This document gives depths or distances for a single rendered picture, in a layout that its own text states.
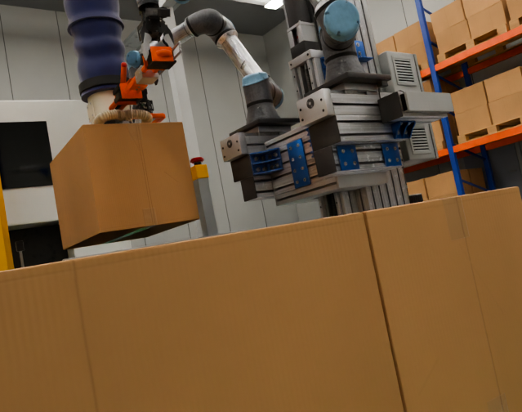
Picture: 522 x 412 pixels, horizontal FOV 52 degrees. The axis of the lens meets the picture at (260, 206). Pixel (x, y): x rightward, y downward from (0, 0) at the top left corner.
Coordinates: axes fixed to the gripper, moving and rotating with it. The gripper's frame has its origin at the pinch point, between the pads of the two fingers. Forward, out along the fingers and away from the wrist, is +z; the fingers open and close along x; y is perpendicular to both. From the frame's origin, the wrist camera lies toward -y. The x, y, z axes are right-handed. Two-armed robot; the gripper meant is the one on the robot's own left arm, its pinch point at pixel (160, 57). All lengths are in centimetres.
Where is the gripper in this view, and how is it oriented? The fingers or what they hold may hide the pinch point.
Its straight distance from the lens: 189.7
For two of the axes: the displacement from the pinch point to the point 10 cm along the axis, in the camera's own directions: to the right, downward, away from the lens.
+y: -5.1, 1.7, 8.4
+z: 1.9, 9.8, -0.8
